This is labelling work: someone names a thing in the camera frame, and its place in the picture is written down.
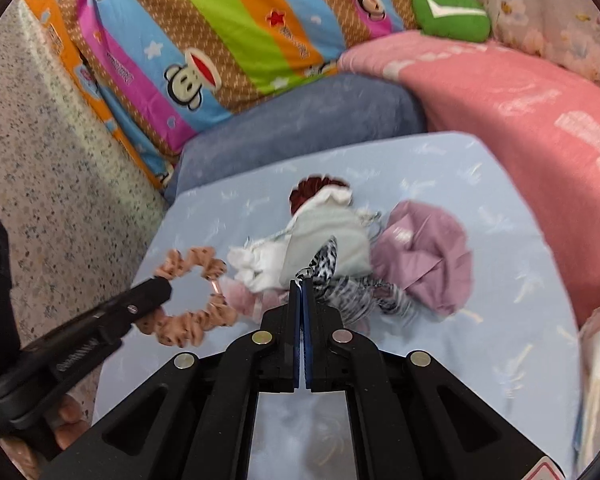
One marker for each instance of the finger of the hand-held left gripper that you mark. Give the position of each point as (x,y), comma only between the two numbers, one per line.
(130,307)

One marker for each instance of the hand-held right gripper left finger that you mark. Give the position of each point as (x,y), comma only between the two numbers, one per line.
(294,345)

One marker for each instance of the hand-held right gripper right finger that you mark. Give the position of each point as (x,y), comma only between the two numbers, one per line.
(307,345)

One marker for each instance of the zebra print cloth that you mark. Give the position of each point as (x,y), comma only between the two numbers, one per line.
(350,300)

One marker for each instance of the pink brown scrunchie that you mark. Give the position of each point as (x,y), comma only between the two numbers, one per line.
(190,327)

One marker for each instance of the grey green cloth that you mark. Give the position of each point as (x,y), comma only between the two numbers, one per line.
(330,240)

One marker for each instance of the purple cloth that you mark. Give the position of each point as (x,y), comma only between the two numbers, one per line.
(425,260)

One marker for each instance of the person's left hand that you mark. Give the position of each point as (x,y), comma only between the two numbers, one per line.
(70,425)

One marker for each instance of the pale pink cloth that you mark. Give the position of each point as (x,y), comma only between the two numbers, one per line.
(245,300)

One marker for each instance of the white cloth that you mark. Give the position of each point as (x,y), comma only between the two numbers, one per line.
(260,265)

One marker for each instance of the white glove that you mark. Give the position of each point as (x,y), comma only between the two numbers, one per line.
(330,197)

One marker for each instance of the dark red scrunchie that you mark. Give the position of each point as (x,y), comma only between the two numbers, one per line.
(302,195)

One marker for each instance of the light blue palm print pillow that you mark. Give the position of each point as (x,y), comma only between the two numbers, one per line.
(480,310)

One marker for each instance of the blue grey cushion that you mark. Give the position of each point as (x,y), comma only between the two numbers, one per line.
(305,115)

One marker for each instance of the pink blanket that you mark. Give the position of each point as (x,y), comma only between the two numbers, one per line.
(505,125)

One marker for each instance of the striped monkey print quilt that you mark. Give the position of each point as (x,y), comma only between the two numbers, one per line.
(205,20)

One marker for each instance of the green cushion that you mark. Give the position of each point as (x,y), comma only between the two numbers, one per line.
(450,15)

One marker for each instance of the floral quilt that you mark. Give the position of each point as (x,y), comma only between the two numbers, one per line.
(545,15)

